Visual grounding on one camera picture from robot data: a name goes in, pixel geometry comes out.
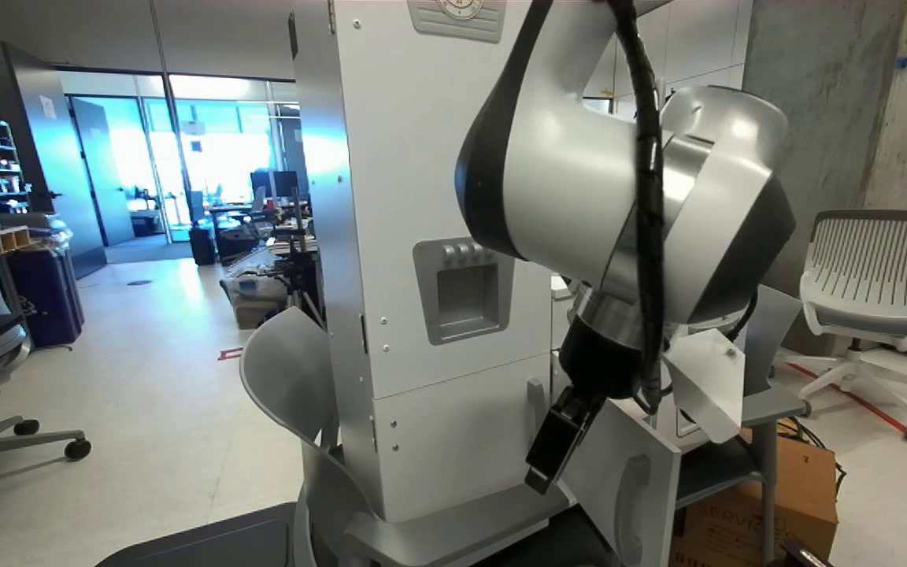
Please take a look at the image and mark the grey floor bag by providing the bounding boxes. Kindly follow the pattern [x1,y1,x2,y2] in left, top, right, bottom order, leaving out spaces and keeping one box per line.
[218,263,295,329]

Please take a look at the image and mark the grey fridge door handle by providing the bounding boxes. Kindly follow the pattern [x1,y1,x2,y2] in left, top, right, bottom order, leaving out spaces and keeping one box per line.
[524,375,549,427]

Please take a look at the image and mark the grey toy clock panel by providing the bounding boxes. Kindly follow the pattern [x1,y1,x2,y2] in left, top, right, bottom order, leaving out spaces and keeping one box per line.
[400,0,506,47]

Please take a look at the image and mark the brown cardboard box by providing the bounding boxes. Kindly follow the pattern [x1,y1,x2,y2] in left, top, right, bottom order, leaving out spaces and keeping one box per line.
[669,432,844,567]

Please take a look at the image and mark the white cupboard door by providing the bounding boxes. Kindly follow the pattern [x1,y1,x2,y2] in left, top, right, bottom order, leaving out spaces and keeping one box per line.
[561,398,682,567]

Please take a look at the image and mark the dark blue suitcase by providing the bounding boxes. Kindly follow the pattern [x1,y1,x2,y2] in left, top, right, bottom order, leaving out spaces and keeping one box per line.
[4,238,87,349]

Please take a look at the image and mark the white wrist camera plate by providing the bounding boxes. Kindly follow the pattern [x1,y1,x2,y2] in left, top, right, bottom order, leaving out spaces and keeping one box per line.
[658,327,752,446]

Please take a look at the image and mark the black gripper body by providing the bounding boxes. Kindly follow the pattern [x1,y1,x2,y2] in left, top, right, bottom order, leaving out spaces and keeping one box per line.
[554,311,675,423]

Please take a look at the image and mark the white mesh office chair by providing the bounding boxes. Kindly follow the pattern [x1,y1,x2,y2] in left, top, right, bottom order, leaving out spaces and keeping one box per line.
[792,206,907,446]

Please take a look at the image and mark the grey toy ice dispenser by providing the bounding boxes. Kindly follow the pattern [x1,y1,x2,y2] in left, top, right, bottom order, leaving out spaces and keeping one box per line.
[408,237,513,349]

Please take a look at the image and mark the white toy kitchen set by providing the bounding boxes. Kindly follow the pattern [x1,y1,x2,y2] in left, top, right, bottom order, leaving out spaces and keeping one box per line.
[288,0,764,567]

